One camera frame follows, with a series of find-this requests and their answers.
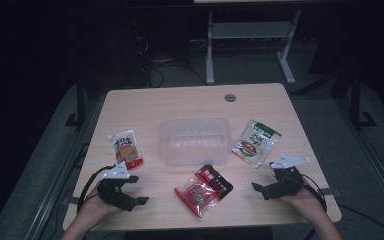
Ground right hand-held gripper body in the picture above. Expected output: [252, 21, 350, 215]
[263, 153, 311, 202]

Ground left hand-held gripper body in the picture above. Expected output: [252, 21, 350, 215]
[96, 161, 138, 213]

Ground white red spouted pouch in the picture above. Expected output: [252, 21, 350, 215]
[107, 129, 144, 170]

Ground red black snack packet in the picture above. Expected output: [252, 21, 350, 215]
[174, 164, 234, 219]

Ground clear plastic container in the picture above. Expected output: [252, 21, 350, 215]
[158, 116, 233, 167]

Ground person's right hand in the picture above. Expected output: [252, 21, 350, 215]
[278, 176, 326, 222]

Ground person's left hand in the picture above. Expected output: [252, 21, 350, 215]
[78, 185, 122, 225]

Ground grey tape strip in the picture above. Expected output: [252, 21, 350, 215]
[319, 187, 342, 197]
[61, 195, 81, 206]

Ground green white food packet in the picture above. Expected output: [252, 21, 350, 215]
[231, 119, 283, 169]

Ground black metal stand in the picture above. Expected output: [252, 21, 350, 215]
[64, 71, 88, 131]
[345, 65, 378, 130]

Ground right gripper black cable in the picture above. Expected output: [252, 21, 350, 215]
[300, 173, 328, 212]

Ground black floor cable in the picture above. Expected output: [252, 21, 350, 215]
[338, 203, 384, 240]

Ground black floor cables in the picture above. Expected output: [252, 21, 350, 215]
[136, 35, 208, 88]

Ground white metal desk frame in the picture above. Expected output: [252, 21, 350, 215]
[205, 8, 302, 85]

